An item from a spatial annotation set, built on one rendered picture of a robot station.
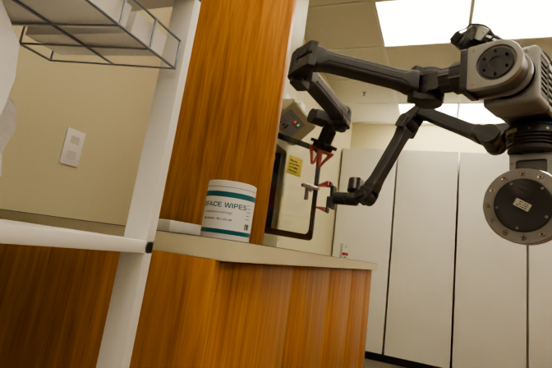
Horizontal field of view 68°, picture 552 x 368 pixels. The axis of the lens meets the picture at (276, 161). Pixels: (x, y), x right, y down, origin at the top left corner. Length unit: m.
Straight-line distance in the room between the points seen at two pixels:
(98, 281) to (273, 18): 1.16
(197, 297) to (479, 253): 3.90
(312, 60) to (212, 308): 0.69
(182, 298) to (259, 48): 1.08
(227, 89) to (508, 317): 3.60
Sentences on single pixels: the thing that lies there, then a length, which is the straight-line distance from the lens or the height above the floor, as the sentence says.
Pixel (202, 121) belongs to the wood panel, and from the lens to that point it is 1.63.
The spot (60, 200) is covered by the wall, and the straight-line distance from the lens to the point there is 1.42.
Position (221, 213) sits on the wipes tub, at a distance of 1.03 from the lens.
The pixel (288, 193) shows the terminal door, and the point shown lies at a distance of 1.63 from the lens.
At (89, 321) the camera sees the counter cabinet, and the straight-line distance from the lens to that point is 0.96.
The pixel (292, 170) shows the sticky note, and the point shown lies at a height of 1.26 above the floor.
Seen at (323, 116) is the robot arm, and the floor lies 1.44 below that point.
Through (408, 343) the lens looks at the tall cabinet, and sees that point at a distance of 4.55.
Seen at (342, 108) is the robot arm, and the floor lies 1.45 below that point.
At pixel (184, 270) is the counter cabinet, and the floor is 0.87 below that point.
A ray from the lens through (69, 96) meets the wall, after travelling 1.43.
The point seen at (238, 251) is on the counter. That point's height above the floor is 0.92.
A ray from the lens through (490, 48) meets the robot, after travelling 1.18.
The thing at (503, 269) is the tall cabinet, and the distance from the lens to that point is 4.53.
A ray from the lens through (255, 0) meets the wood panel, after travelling 1.78.
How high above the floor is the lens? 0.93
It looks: 12 degrees up
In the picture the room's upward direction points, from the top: 8 degrees clockwise
